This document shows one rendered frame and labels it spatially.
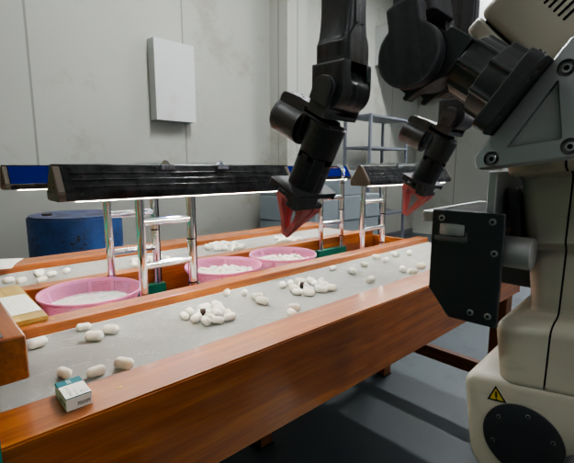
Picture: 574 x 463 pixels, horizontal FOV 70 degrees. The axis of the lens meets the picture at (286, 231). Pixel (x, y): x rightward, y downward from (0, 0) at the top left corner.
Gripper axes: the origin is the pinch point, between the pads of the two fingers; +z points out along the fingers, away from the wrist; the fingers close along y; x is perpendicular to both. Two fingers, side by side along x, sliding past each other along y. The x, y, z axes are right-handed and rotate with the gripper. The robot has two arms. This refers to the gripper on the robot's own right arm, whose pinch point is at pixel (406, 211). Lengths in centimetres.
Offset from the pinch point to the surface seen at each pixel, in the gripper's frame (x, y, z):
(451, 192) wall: -177, -559, 122
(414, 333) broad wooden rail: 14.6, -12.0, 33.0
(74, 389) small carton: -2, 75, 25
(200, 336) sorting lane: -10, 45, 34
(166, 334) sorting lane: -15, 50, 37
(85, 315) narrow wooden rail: -33, 60, 43
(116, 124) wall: -267, -54, 86
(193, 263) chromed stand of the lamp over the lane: -39, 28, 39
